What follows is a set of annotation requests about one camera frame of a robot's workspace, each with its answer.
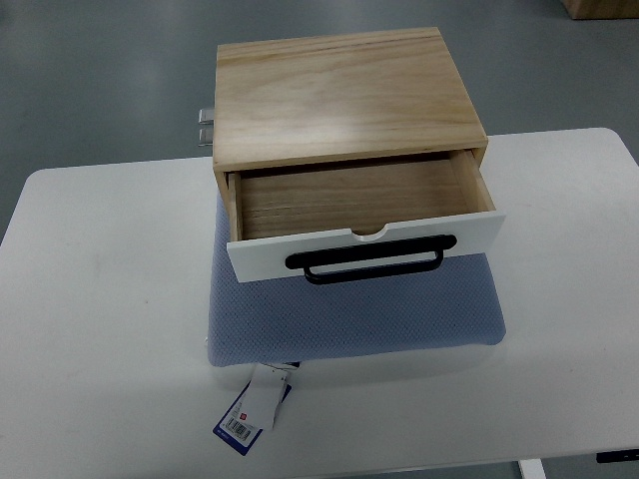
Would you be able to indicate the white and blue tag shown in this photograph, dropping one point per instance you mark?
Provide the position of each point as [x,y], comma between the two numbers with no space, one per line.
[256,408]

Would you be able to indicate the cardboard box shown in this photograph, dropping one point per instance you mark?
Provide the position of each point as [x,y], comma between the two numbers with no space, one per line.
[601,9]

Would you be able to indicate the lower silver metal clamp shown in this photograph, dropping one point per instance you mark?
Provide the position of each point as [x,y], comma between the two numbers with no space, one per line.
[206,137]

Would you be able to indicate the white table leg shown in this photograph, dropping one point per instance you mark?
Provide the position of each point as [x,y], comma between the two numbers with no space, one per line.
[531,469]

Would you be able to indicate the black table bracket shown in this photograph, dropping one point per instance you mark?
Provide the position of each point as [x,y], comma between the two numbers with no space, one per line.
[617,456]

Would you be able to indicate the white drawer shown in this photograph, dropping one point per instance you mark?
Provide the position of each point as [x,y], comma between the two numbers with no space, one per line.
[276,212]

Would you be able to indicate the black drawer handle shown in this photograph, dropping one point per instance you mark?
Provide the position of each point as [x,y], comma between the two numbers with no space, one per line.
[307,260]

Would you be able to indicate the wooden drawer cabinet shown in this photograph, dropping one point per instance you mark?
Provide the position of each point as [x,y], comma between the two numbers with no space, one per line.
[330,99]

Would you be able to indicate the blue mesh cushion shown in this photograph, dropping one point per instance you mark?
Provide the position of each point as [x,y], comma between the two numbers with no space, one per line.
[291,320]

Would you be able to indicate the silver metal clamp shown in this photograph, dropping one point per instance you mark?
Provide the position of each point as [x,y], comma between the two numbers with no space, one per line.
[206,116]
[206,137]

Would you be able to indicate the upper silver metal clamp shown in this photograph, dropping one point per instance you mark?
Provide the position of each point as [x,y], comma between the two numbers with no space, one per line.
[206,116]

